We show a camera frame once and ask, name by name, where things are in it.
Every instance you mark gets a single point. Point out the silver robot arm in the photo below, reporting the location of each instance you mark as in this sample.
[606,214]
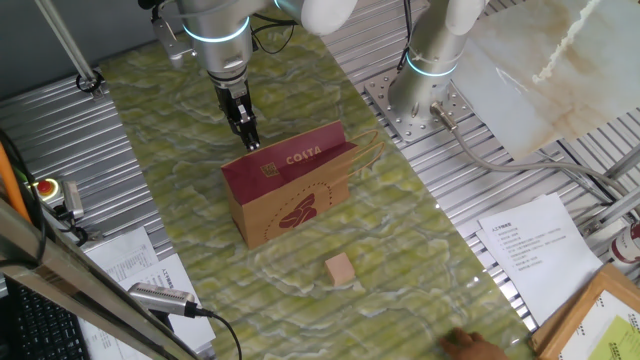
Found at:
[220,50]

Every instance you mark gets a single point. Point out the red emergency stop button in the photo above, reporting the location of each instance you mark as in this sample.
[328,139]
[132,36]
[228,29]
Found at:
[45,187]

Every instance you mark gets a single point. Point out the orange tube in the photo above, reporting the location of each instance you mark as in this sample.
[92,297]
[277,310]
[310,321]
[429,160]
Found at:
[10,185]

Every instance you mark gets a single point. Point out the Costa brown red paper bag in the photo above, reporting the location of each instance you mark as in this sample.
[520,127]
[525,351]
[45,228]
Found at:
[280,200]

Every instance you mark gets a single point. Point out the red white can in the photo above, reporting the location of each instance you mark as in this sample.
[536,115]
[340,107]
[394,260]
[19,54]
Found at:
[627,245]

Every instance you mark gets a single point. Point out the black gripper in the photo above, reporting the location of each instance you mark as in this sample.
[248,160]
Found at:
[235,95]

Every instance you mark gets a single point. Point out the green marble pattern mat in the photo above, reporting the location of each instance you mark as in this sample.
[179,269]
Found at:
[300,310]

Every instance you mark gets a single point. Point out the steel frame beam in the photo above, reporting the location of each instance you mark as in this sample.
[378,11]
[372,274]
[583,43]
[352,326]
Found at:
[75,280]

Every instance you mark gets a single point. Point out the wooden frame tray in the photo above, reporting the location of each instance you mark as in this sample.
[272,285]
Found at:
[565,325]

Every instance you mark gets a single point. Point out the yellow green note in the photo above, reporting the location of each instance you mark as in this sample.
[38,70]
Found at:
[620,342]

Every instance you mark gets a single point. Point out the aluminium profile bar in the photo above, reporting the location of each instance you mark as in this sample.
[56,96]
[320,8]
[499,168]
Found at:
[625,162]
[615,212]

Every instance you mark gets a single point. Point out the white marble pattern sheet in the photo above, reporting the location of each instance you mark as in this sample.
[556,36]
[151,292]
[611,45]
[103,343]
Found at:
[550,100]

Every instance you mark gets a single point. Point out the aluminium camera pole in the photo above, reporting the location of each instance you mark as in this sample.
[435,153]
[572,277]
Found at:
[65,40]

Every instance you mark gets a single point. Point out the person's bare hand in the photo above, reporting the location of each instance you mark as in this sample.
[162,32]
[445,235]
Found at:
[470,347]

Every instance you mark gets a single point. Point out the white printed paper sheet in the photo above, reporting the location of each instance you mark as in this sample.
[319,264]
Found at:
[481,240]
[195,330]
[540,260]
[125,255]
[600,315]

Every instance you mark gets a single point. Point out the small wooden cube block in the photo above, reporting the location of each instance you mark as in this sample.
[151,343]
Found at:
[340,270]

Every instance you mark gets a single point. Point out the small grey box device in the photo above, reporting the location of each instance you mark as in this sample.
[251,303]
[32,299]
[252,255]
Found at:
[72,200]

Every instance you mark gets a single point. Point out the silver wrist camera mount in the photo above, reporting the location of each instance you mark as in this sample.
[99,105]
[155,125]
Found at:
[170,42]

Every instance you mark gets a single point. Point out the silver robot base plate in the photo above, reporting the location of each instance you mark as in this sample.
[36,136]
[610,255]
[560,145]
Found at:
[390,110]

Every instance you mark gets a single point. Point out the black keyboard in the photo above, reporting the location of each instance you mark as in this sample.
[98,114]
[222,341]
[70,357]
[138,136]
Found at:
[40,330]

